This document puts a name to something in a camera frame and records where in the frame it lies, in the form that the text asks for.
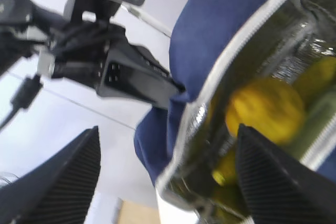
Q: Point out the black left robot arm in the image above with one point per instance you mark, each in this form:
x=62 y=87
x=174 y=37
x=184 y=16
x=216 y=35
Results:
x=25 y=28

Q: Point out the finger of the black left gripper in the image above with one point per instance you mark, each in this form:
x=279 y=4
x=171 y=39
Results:
x=123 y=81
x=144 y=72

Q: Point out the yellow pear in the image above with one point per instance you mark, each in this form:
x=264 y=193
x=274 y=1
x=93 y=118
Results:
x=271 y=106

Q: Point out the green lidded glass container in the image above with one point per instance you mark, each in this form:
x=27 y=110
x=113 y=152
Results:
x=319 y=115

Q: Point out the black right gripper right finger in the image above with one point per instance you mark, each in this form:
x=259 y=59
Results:
x=276 y=187

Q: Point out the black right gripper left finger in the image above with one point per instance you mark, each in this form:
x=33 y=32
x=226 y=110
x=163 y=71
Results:
x=61 y=189

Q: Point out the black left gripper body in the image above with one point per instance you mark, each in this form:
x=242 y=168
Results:
x=79 y=52

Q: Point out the navy blue lunch bag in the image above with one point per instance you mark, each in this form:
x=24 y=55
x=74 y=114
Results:
x=217 y=47

